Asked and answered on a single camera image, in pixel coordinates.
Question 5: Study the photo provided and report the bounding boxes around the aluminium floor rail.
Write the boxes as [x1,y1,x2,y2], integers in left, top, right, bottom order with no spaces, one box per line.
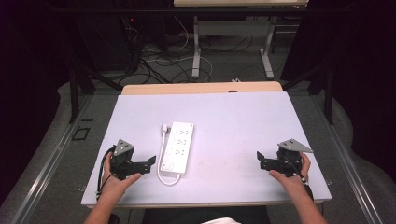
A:
[306,92,384,224]
[8,94,93,224]

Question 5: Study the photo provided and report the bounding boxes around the person's right hand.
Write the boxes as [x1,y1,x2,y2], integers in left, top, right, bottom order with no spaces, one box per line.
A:
[268,152,312,194]

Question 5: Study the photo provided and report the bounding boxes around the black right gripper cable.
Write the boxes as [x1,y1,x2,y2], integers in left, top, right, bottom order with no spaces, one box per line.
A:
[281,154,315,202]

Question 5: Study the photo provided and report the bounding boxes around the white table cover board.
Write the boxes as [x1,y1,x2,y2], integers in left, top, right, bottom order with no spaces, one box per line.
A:
[80,91,332,207]

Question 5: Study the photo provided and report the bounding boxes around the white power strip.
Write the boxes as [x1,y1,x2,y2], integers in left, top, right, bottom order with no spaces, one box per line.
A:
[161,121,195,175]

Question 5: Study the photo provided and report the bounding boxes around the black floor socket frame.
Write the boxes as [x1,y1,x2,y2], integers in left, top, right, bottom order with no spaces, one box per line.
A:
[71,126,92,142]

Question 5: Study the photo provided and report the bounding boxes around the person's left hand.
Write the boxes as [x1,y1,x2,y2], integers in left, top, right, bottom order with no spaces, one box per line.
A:
[100,151,143,202]

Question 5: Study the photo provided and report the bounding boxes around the wooden table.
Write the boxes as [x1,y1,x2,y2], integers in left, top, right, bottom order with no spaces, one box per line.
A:
[86,81,325,209]

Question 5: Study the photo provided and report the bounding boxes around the tangle of floor cables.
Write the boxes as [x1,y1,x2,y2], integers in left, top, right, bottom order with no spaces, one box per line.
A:
[120,17,255,85]

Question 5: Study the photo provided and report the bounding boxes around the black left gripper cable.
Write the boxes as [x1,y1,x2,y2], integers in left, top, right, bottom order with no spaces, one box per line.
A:
[96,147,115,201]

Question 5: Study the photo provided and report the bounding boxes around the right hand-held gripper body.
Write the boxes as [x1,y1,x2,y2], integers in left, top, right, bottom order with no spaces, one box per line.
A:
[263,138,314,178]

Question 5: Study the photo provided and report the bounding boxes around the white-legged desk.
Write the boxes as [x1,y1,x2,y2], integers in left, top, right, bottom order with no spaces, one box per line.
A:
[173,0,310,80]

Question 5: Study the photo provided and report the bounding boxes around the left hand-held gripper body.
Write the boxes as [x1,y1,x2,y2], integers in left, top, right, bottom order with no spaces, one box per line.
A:
[109,139,151,182]

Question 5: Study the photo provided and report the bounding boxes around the person's white shirt hem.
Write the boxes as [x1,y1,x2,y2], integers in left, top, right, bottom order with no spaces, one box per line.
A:
[201,217,243,224]

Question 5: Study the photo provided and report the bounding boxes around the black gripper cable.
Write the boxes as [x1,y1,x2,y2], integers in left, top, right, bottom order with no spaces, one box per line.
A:
[96,147,115,201]
[281,154,315,202]

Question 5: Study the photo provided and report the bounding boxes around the black metal stand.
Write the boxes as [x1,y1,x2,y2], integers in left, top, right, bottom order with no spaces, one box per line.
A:
[282,59,336,125]
[68,59,124,124]

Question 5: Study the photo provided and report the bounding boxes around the white power strip cable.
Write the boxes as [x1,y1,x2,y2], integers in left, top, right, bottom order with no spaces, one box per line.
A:
[156,133,182,187]

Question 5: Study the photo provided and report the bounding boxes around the person's dark trousers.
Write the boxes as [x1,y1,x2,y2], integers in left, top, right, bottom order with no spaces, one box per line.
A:
[141,205,273,224]

